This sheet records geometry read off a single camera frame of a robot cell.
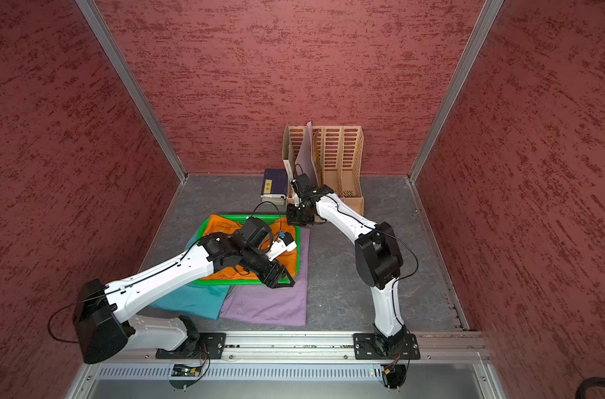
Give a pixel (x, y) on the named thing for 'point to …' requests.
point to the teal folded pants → (202, 301)
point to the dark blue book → (275, 187)
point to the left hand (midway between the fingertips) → (284, 284)
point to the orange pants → (220, 224)
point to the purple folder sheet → (305, 158)
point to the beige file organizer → (339, 155)
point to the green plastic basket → (226, 282)
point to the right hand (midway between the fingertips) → (290, 225)
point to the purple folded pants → (276, 306)
